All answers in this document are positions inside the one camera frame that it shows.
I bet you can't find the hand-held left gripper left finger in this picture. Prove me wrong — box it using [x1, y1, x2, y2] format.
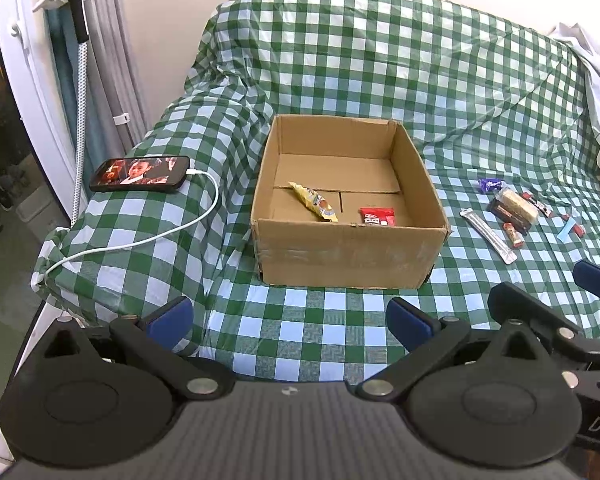
[39, 296, 236, 402]

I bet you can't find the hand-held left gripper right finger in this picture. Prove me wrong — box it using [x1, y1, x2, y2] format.
[356, 297, 557, 404]

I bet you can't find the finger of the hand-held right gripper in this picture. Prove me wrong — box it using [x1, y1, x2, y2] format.
[486, 282, 600, 367]
[572, 259, 600, 307]

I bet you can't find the brown cardboard box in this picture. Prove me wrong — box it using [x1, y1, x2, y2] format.
[250, 114, 452, 291]

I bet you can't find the small red sausage packet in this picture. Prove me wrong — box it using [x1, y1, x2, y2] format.
[502, 222, 525, 249]

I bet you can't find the white stick packet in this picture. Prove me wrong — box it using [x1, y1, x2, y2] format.
[460, 208, 518, 265]

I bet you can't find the red black bar packet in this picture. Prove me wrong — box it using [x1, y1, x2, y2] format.
[522, 191, 552, 218]

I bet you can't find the dark brown snack packet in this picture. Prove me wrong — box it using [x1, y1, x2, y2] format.
[487, 198, 531, 235]

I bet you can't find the clear wrapped beige cake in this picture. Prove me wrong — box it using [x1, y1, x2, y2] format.
[495, 186, 540, 224]

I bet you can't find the red square snack packet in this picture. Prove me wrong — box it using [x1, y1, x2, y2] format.
[359, 207, 397, 227]

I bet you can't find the black smartphone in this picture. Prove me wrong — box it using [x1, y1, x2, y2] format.
[89, 156, 192, 194]

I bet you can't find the yellow snack packet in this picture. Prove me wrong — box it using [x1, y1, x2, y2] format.
[287, 181, 340, 223]

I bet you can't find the green checkered cloth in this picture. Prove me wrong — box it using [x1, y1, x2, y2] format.
[32, 0, 600, 391]

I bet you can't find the white folded drying rack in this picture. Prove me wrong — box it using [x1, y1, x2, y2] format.
[80, 0, 152, 147]

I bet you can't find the teal curtain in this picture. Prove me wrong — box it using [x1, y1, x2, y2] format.
[45, 0, 83, 161]

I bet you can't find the white charging cable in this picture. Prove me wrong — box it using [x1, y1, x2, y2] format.
[30, 169, 220, 291]

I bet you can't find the white braided cord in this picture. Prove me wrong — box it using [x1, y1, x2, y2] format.
[70, 40, 92, 231]

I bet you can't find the white window frame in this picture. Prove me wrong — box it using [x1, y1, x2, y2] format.
[0, 0, 81, 233]

